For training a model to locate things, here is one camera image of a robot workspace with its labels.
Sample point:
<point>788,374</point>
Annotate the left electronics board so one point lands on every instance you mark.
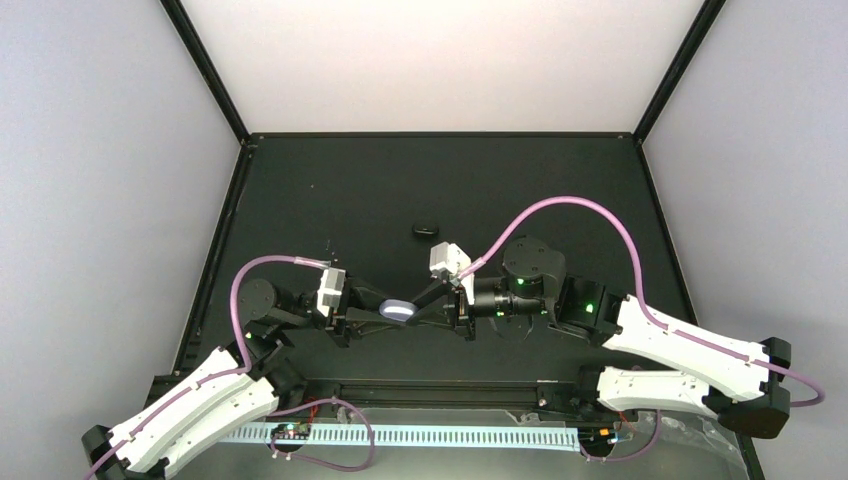
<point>291,432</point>

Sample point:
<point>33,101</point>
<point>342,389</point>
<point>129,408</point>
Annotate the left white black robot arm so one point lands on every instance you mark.
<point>251,379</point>

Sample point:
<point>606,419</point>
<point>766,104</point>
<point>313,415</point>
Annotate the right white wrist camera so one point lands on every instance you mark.
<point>447,261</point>

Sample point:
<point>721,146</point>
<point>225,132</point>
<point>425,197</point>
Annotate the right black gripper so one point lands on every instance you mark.
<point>459,322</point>

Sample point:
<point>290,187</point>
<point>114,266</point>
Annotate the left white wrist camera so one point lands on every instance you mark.
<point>330,291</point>

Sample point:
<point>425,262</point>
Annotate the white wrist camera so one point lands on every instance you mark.
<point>447,261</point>
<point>330,291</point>

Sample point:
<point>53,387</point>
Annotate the lilac earbud charging case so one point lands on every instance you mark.
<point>397,310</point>

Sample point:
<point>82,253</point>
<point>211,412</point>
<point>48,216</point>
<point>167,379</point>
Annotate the clear plastic sheet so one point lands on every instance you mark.
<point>678,446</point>

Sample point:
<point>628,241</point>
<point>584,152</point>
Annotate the electronics board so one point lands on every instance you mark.
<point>603,436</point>
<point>291,432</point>

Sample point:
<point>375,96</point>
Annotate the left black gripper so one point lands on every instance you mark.
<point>359,292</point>

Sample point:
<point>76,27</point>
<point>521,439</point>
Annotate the black frame post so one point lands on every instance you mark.
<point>683,57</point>
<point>183,25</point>

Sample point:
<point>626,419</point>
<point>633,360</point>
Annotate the left black frame post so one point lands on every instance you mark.
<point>183,25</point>

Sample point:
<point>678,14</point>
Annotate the right electronics board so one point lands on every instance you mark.
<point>603,436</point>

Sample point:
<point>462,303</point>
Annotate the white slotted cable duct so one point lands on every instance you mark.
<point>431,436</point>

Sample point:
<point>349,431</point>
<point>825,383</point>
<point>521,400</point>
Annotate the right black frame post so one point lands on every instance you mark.
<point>683,57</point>

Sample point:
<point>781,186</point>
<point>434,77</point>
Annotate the black earbud holder insert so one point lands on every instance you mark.
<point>423,230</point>

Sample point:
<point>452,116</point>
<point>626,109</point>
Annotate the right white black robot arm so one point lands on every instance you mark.
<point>704,373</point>

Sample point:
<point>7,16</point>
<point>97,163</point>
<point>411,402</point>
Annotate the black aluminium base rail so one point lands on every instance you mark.
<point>520,395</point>

